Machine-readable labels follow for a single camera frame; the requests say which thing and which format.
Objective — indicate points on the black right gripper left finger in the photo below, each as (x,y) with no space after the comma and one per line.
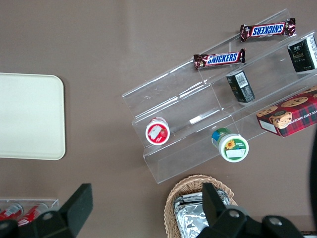
(71,210)

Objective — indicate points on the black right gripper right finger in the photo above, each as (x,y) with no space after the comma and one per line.
(218,210)

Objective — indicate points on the foil wrapped sandwich pack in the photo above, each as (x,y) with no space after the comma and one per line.
(190,220)

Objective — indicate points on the light wicker basket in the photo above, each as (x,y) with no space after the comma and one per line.
(171,210)

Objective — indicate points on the cream plastic serving tray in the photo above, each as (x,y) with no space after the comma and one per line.
(29,116)

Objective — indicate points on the clear acrylic bottle rack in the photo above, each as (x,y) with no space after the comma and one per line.
(53,202)

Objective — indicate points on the green sunflower lid cup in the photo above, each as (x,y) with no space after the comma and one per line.
(234,148)

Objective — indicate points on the clear acrylic stepped display stand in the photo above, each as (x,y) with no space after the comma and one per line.
(178,160)

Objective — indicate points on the red lid yogurt cup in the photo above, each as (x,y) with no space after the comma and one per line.
(157,134)

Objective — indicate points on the red tartan cookie box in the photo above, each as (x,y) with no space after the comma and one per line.
(289,117)

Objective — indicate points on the small dark tea box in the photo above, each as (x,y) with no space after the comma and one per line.
(303,53)
(241,86)

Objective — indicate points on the Snickers chocolate bar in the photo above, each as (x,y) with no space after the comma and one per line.
(267,30)
(221,59)

